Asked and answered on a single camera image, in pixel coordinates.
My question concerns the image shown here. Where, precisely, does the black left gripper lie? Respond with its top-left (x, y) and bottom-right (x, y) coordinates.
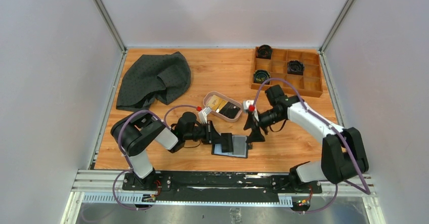
top-left (184, 120), bottom-right (226, 145)

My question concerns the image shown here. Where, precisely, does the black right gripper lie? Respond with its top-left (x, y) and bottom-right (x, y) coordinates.
top-left (244, 109), bottom-right (285, 144)

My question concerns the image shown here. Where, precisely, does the black leather card holder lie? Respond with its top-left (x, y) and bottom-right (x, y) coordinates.
top-left (211, 135), bottom-right (250, 159)

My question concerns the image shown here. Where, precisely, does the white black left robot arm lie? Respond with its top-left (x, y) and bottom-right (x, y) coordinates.
top-left (110, 110), bottom-right (233, 190)

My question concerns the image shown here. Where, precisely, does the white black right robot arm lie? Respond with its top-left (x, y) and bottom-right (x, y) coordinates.
top-left (242, 85), bottom-right (369, 193)

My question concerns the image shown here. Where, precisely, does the black VIP credit card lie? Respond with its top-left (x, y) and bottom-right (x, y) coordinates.
top-left (219, 102), bottom-right (240, 119)

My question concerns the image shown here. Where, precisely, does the gold credit card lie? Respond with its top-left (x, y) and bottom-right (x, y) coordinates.
top-left (216, 100), bottom-right (228, 113)
top-left (206, 95), bottom-right (223, 110)

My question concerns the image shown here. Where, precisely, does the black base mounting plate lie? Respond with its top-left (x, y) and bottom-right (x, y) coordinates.
top-left (121, 171), bottom-right (322, 203)

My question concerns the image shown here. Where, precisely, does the wooden compartment organizer box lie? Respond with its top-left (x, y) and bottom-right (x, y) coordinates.
top-left (250, 44), bottom-right (323, 98)

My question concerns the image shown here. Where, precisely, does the rolled dark belt top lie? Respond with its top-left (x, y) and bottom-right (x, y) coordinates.
top-left (256, 44), bottom-right (273, 60)

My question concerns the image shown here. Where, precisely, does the dark green dotted cloth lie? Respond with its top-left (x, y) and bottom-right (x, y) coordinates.
top-left (116, 52), bottom-right (191, 112)

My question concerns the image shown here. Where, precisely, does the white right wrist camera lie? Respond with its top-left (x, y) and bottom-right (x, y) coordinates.
top-left (242, 100), bottom-right (259, 121)

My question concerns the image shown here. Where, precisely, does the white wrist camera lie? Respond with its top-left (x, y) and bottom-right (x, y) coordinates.
top-left (242, 100), bottom-right (259, 121)
top-left (196, 107), bottom-right (212, 124)

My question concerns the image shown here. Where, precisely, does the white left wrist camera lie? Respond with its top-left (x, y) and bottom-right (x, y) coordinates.
top-left (196, 107), bottom-right (212, 124)

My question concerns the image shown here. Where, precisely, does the aluminium frame rail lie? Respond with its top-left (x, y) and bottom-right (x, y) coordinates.
top-left (61, 170), bottom-right (385, 223)

